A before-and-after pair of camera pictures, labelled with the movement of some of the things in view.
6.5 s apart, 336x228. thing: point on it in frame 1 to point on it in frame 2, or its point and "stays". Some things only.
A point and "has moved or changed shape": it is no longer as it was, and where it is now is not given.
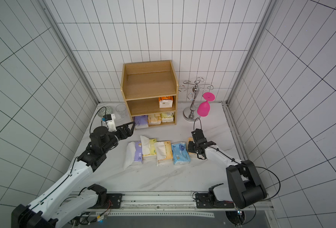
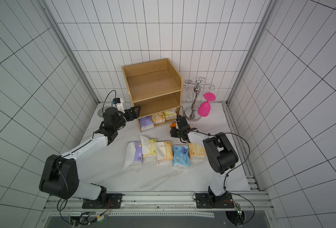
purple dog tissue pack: (134, 154) stays
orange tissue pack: (165, 102) to (173, 125)
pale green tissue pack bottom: (167, 117) has moved or changed shape
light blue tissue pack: (180, 154) stays
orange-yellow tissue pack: (163, 151) stays
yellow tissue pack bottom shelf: (154, 118) has moved or changed shape
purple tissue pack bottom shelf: (141, 121) has moved or changed shape
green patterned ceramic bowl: (101, 112) stays
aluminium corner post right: (271, 7) stays
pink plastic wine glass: (203, 109) stays
